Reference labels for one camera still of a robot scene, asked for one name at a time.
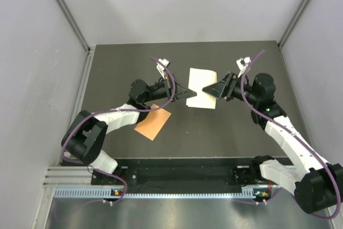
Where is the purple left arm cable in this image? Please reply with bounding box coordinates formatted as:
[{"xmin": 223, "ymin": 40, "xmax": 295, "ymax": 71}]
[{"xmin": 61, "ymin": 56, "xmax": 177, "ymax": 205}]

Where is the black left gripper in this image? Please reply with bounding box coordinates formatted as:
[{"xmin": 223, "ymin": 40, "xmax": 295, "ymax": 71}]
[{"xmin": 143, "ymin": 75, "xmax": 197, "ymax": 104}]

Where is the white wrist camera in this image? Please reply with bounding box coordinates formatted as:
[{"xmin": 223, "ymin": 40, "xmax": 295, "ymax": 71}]
[
  {"xmin": 236, "ymin": 57, "xmax": 251, "ymax": 78},
  {"xmin": 156, "ymin": 58, "xmax": 170, "ymax": 79}
]

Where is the aluminium base profile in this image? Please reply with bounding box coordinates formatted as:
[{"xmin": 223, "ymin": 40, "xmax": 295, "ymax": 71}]
[{"xmin": 43, "ymin": 166, "xmax": 93, "ymax": 187}]

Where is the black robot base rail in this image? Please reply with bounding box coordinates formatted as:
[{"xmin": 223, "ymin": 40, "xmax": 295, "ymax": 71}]
[{"xmin": 91, "ymin": 158, "xmax": 295, "ymax": 188}]

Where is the left aluminium frame post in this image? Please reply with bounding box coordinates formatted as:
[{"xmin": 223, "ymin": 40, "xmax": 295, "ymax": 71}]
[{"xmin": 40, "ymin": 0, "xmax": 92, "ymax": 53}]

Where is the white slotted cable duct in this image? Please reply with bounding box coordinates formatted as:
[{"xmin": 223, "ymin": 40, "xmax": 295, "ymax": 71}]
[{"xmin": 54, "ymin": 187, "xmax": 271, "ymax": 200}]

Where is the aluminium frame post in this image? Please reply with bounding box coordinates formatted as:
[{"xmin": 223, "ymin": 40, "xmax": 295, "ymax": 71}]
[
  {"xmin": 40, "ymin": 0, "xmax": 92, "ymax": 53},
  {"xmin": 278, "ymin": 0, "xmax": 311, "ymax": 50}
]

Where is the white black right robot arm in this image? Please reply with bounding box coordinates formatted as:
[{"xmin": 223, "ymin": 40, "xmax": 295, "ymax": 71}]
[{"xmin": 203, "ymin": 72, "xmax": 342, "ymax": 214}]

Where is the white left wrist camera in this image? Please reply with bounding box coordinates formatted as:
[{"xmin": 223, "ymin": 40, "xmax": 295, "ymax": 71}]
[{"xmin": 156, "ymin": 58, "xmax": 170, "ymax": 79}]

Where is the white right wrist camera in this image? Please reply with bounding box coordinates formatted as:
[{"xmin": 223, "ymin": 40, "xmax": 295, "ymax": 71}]
[{"xmin": 236, "ymin": 57, "xmax": 251, "ymax": 78}]

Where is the right aluminium frame post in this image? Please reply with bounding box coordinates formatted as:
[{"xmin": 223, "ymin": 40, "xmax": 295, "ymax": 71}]
[{"xmin": 278, "ymin": 0, "xmax": 311, "ymax": 50}]

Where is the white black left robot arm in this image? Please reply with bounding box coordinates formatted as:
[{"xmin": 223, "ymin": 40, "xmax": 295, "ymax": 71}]
[{"xmin": 61, "ymin": 78, "xmax": 197, "ymax": 184}]

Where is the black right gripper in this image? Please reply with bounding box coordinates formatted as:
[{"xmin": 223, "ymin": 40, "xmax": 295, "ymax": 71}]
[{"xmin": 203, "ymin": 72, "xmax": 259, "ymax": 106}]

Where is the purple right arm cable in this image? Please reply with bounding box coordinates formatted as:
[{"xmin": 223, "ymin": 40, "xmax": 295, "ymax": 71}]
[{"xmin": 230, "ymin": 49, "xmax": 342, "ymax": 219}]

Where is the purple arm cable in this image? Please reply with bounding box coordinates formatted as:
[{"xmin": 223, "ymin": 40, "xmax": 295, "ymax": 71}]
[
  {"xmin": 230, "ymin": 49, "xmax": 342, "ymax": 219},
  {"xmin": 61, "ymin": 56, "xmax": 177, "ymax": 205}
]

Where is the cream paper letter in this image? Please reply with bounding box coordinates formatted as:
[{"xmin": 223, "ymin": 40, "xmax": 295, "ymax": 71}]
[{"xmin": 186, "ymin": 68, "xmax": 217, "ymax": 109}]

